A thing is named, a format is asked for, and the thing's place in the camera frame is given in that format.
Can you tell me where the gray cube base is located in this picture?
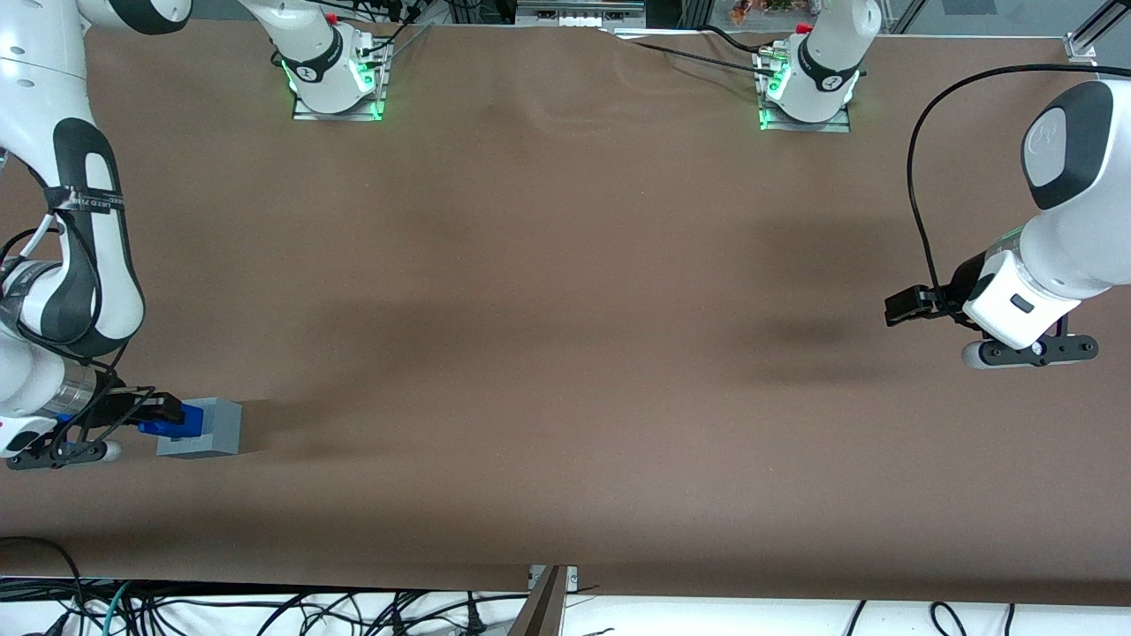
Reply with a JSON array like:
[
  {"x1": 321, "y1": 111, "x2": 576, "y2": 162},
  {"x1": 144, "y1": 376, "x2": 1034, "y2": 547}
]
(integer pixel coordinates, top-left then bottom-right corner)
[{"x1": 156, "y1": 397, "x2": 242, "y2": 459}]

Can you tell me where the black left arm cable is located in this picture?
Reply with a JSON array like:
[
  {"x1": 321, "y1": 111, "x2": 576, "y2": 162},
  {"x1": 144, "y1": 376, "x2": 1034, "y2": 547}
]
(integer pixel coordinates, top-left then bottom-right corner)
[{"x1": 907, "y1": 62, "x2": 1131, "y2": 323}]

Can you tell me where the blue plastic part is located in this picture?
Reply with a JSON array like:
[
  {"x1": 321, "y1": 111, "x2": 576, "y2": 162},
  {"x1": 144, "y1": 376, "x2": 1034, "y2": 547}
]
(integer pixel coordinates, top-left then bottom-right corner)
[{"x1": 138, "y1": 404, "x2": 205, "y2": 441}]

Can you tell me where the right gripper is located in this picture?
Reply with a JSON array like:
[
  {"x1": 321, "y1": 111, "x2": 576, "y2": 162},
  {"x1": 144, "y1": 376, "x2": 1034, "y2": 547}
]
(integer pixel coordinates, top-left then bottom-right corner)
[{"x1": 0, "y1": 387, "x2": 186, "y2": 458}]

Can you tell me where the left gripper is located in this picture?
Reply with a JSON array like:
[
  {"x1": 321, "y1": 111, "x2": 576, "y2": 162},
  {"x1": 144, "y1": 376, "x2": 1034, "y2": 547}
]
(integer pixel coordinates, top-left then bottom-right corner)
[{"x1": 885, "y1": 250, "x2": 1081, "y2": 351}]

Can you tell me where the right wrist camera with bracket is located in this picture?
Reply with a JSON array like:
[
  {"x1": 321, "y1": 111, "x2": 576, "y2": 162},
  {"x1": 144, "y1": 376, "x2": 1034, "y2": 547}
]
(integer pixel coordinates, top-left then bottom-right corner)
[{"x1": 7, "y1": 436, "x2": 123, "y2": 472}]

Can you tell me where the gray electronics box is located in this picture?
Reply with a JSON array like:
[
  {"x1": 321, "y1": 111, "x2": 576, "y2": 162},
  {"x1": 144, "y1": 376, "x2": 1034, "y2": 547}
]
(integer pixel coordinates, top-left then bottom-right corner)
[{"x1": 516, "y1": 0, "x2": 647, "y2": 28}]

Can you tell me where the black looped floor cable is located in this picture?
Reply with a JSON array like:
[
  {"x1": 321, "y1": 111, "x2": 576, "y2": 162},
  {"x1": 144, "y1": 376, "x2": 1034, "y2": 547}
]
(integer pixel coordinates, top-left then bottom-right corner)
[{"x1": 0, "y1": 535, "x2": 86, "y2": 636}]

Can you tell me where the metal post with bracket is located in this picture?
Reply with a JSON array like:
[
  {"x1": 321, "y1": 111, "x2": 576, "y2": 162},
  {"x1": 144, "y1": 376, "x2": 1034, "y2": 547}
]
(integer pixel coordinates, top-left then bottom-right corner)
[{"x1": 508, "y1": 565, "x2": 579, "y2": 636}]

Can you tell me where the aluminium frame corner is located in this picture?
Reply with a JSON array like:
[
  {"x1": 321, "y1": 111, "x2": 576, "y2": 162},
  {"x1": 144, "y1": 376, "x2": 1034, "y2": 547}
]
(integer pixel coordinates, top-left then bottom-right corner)
[{"x1": 1064, "y1": 0, "x2": 1131, "y2": 64}]

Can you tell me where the black base cable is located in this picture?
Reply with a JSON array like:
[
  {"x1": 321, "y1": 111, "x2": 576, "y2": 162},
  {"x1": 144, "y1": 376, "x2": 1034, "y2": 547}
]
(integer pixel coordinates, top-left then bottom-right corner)
[
  {"x1": 610, "y1": 31, "x2": 775, "y2": 77},
  {"x1": 366, "y1": 16, "x2": 436, "y2": 68},
  {"x1": 696, "y1": 24, "x2": 771, "y2": 56}
]

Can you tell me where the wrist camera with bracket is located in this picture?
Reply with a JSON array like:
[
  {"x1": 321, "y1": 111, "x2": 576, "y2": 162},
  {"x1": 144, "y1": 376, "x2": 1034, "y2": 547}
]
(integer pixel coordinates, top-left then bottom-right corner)
[
  {"x1": 7, "y1": 436, "x2": 123, "y2": 472},
  {"x1": 961, "y1": 334, "x2": 1099, "y2": 370}
]

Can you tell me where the teal floor cable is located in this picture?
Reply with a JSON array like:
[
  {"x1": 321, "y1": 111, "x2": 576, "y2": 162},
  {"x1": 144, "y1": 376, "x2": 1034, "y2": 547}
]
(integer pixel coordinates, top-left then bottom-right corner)
[{"x1": 87, "y1": 580, "x2": 135, "y2": 636}]

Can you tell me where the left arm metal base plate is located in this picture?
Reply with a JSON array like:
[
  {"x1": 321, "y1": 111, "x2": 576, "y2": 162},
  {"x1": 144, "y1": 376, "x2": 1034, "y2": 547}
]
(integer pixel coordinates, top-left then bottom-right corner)
[{"x1": 757, "y1": 49, "x2": 854, "y2": 134}]

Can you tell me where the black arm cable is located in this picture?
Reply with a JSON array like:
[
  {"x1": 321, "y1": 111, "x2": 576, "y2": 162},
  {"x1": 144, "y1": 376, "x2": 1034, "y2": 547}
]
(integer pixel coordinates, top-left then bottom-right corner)
[
  {"x1": 0, "y1": 208, "x2": 160, "y2": 443},
  {"x1": 907, "y1": 62, "x2": 1131, "y2": 323}
]

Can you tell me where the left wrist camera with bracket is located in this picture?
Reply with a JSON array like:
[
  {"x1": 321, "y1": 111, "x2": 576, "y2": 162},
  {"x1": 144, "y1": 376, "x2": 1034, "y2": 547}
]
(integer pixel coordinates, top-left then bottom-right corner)
[{"x1": 961, "y1": 334, "x2": 1099, "y2": 370}]

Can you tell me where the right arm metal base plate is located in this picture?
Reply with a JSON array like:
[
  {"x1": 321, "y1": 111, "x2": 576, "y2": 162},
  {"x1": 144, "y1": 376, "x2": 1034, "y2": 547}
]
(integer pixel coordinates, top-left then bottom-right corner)
[{"x1": 292, "y1": 40, "x2": 388, "y2": 123}]

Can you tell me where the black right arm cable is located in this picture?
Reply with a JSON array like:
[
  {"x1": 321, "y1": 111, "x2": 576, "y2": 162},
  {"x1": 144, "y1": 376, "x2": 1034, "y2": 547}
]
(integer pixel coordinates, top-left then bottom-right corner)
[{"x1": 0, "y1": 208, "x2": 160, "y2": 443}]

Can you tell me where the brown table cover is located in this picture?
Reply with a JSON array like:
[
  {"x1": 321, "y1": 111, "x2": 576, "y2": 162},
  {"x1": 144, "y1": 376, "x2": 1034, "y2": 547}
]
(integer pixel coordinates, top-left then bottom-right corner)
[{"x1": 0, "y1": 16, "x2": 1131, "y2": 607}]

